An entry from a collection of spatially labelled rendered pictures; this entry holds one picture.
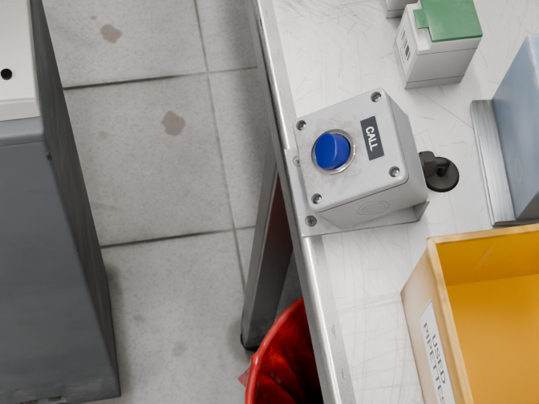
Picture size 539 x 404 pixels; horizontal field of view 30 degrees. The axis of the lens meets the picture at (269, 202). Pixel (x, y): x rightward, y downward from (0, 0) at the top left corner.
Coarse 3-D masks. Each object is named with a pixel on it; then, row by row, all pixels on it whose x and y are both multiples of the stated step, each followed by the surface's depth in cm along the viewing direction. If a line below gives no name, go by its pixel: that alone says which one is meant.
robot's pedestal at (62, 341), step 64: (0, 128) 74; (64, 128) 100; (0, 192) 82; (64, 192) 87; (0, 256) 94; (64, 256) 97; (0, 320) 111; (64, 320) 115; (0, 384) 135; (64, 384) 141
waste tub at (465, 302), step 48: (432, 240) 61; (480, 240) 62; (528, 240) 64; (432, 288) 62; (480, 288) 70; (528, 288) 70; (432, 336) 63; (480, 336) 69; (528, 336) 69; (432, 384) 65; (480, 384) 67; (528, 384) 68
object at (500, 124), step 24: (528, 48) 68; (528, 72) 68; (504, 96) 73; (528, 96) 68; (480, 120) 75; (504, 120) 74; (528, 120) 69; (480, 144) 75; (504, 144) 74; (528, 144) 69; (504, 168) 74; (528, 168) 69; (504, 192) 73; (528, 192) 69; (504, 216) 72; (528, 216) 72
